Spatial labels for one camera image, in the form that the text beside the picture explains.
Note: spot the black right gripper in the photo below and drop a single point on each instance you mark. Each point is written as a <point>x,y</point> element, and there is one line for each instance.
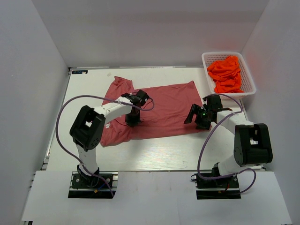
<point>196,109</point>

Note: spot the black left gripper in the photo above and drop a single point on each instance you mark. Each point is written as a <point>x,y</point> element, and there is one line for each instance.
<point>134,121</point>

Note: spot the pink red t-shirt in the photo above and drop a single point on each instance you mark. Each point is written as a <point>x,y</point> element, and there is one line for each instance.
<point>172,104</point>

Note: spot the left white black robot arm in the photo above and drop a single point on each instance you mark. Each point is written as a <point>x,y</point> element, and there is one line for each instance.
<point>89,124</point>

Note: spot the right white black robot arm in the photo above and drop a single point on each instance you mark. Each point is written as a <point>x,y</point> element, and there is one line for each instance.
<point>252,144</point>

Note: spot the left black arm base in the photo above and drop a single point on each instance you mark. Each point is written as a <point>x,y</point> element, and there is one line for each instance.
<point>96,188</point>

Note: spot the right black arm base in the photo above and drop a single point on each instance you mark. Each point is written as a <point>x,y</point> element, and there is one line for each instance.
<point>220,189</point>

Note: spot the orange crumpled t-shirt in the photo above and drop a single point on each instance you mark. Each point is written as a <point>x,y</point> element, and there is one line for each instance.
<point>226,75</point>

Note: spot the white perforated plastic basket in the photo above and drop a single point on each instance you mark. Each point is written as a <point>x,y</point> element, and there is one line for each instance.
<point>247,83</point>

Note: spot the small blue label sticker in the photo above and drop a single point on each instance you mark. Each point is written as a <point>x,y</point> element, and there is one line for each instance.
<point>79,72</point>

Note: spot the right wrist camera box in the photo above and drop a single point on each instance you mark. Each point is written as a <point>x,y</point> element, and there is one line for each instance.
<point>213,103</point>

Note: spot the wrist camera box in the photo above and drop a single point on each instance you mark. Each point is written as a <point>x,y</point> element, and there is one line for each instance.
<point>213,103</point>
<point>138,98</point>

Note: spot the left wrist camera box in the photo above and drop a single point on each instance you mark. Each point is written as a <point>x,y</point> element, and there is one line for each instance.
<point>138,98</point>

